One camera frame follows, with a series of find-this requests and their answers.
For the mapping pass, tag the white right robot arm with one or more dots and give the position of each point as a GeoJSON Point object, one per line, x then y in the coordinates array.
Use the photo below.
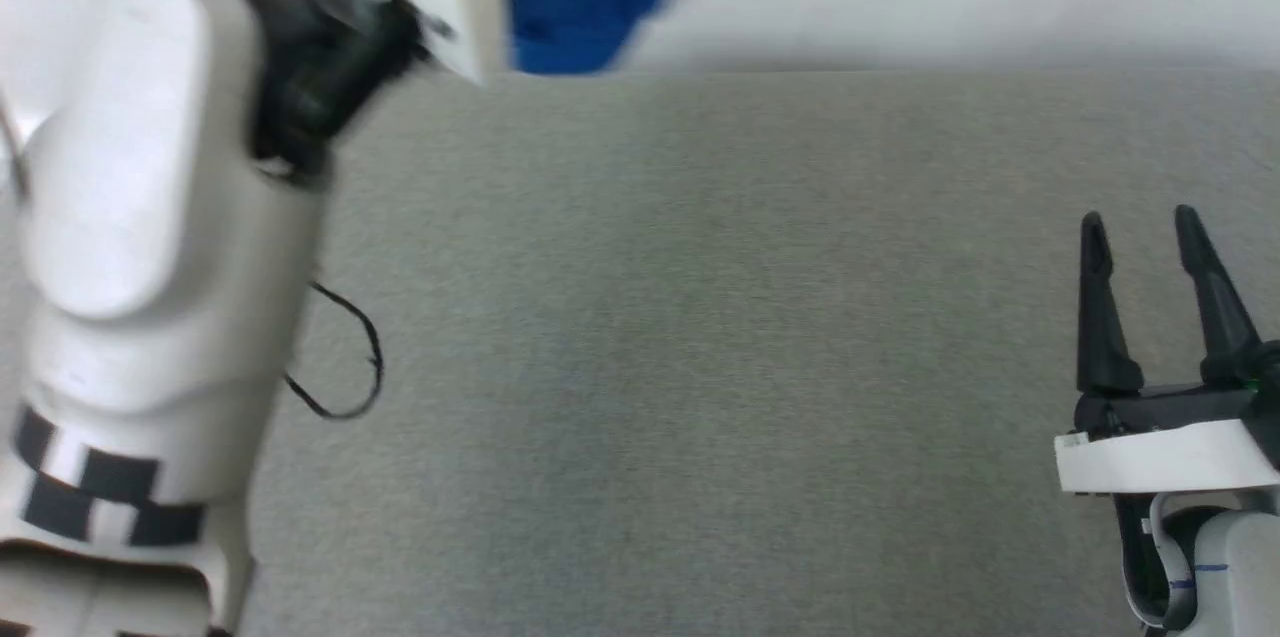
{"type": "Point", "coordinates": [1230, 567]}

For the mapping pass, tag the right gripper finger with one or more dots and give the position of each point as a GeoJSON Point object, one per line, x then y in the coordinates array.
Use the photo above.
{"type": "Point", "coordinates": [1100, 317]}
{"type": "Point", "coordinates": [1220, 317]}

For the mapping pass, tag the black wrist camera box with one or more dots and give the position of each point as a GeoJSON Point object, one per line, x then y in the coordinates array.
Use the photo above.
{"type": "Point", "coordinates": [320, 67]}

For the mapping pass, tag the grey fabric sofa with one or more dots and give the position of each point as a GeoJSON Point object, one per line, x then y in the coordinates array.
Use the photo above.
{"type": "Point", "coordinates": [700, 317]}

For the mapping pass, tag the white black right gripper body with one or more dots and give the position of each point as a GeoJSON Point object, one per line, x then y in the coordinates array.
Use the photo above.
{"type": "Point", "coordinates": [1170, 452]}

